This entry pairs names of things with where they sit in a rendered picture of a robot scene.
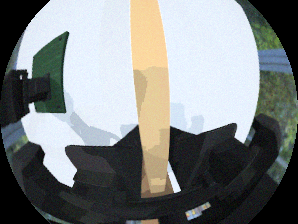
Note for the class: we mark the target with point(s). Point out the long wooden rail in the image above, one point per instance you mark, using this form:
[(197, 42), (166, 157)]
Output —
[(151, 89)]

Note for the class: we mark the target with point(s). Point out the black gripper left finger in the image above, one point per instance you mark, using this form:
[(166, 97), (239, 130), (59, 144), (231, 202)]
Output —
[(124, 158)]

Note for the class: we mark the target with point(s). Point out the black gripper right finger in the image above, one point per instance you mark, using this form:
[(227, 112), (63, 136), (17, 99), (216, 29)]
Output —
[(186, 150)]

